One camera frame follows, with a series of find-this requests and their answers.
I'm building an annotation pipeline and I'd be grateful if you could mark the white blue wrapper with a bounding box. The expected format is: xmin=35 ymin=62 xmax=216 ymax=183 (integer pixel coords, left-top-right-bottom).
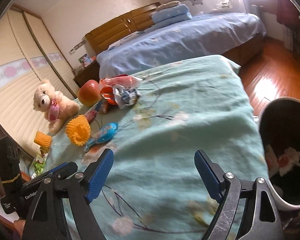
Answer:
xmin=113 ymin=85 xmax=140 ymax=109

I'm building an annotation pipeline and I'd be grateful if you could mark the grey bed guard rail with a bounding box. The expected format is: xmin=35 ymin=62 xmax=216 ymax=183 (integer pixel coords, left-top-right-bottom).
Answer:
xmin=176 ymin=0 xmax=246 ymax=17

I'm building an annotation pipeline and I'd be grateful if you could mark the red hanging coat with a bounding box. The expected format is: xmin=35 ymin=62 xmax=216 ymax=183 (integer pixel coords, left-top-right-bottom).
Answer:
xmin=276 ymin=0 xmax=300 ymax=30

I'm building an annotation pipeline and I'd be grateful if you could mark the red yellow apple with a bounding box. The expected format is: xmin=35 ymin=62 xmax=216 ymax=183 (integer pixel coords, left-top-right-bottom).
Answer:
xmin=77 ymin=80 xmax=101 ymax=107

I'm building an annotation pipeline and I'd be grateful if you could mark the wooden nightstand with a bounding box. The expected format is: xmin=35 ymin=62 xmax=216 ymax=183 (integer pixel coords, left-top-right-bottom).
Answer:
xmin=74 ymin=61 xmax=100 ymax=88

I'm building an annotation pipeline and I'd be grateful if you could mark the folded blue blanket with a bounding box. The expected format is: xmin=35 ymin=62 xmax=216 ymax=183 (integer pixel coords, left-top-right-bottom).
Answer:
xmin=152 ymin=4 xmax=192 ymax=29

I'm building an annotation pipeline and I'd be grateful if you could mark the pink lollipop-shaped package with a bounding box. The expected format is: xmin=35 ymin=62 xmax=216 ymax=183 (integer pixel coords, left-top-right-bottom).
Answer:
xmin=84 ymin=110 xmax=97 ymax=123

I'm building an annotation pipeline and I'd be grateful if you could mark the green white snack packet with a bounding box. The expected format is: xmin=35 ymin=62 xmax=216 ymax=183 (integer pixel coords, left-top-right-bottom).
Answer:
xmin=31 ymin=147 xmax=49 ymax=179

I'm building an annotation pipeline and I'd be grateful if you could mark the wooden headboard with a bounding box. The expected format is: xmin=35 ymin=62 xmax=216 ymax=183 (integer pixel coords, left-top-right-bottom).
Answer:
xmin=85 ymin=2 xmax=160 ymax=55

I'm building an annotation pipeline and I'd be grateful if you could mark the orange red snack wrapper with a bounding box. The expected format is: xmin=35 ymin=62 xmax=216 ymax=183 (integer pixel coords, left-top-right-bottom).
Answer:
xmin=95 ymin=86 xmax=117 ymax=113

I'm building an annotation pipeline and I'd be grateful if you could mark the blue lollipop-shaped package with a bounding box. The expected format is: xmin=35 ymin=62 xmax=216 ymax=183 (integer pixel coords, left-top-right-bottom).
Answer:
xmin=84 ymin=122 xmax=118 ymax=153

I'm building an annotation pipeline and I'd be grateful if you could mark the small orange foam net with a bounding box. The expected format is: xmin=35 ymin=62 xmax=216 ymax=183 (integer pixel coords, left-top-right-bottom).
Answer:
xmin=34 ymin=131 xmax=52 ymax=148

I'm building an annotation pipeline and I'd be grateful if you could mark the teal floral bedspread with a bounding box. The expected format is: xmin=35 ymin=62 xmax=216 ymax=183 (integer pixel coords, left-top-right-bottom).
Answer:
xmin=45 ymin=55 xmax=268 ymax=239

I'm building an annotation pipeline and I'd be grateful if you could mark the blue bed sheet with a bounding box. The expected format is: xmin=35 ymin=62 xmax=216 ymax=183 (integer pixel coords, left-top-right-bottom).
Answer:
xmin=96 ymin=12 xmax=266 ymax=79

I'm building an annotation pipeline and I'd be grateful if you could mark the red white plastic bag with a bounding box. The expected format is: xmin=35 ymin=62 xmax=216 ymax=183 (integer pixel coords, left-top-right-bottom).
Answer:
xmin=99 ymin=74 xmax=142 ymax=89

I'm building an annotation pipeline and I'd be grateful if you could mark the black round trash bin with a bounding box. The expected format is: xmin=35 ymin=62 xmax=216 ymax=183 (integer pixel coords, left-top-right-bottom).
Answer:
xmin=258 ymin=97 xmax=300 ymax=211

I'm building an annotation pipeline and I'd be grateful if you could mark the beige pillow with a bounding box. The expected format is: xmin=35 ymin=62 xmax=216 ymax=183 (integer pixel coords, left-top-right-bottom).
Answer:
xmin=155 ymin=1 xmax=181 ymax=11

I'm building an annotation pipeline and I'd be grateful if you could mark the yellow foam fruit net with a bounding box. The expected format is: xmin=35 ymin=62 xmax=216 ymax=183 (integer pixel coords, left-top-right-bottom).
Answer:
xmin=65 ymin=114 xmax=91 ymax=146

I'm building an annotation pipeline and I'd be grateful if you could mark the framed photo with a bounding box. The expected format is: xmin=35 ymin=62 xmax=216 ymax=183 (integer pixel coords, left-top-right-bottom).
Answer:
xmin=78 ymin=54 xmax=96 ymax=68

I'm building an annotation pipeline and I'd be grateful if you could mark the beige teddy bear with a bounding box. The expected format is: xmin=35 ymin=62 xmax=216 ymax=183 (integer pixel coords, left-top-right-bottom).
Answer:
xmin=33 ymin=80 xmax=80 ymax=135

